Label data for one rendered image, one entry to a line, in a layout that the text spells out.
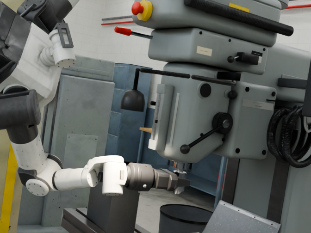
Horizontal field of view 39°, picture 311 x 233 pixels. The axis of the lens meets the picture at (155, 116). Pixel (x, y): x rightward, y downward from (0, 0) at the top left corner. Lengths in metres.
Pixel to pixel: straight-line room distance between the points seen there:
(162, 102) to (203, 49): 0.21
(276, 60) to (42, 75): 0.79
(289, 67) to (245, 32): 0.27
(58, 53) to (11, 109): 0.23
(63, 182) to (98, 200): 0.37
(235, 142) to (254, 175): 0.31
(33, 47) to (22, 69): 0.11
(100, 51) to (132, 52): 1.53
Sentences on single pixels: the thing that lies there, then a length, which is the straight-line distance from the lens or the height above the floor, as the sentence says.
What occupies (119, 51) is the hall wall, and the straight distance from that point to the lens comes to 10.51.
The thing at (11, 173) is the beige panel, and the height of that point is 0.86.
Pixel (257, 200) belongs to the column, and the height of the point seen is 1.17.
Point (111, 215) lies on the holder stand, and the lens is 1.75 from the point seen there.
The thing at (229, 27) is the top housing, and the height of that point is 1.75.
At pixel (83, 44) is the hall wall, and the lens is 11.23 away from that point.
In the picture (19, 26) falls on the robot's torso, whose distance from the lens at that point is 1.52.
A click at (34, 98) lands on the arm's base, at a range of 1.35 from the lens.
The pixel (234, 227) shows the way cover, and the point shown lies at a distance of 1.80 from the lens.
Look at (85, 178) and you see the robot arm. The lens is 1.45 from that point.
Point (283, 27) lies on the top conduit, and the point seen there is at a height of 1.79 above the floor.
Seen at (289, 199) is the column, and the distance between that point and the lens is 1.68.
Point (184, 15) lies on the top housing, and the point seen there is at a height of 1.75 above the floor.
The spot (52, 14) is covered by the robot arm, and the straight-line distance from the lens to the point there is 1.64.
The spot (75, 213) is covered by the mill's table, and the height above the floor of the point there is 0.96.
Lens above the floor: 1.52
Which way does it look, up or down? 3 degrees down
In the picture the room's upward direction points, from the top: 8 degrees clockwise
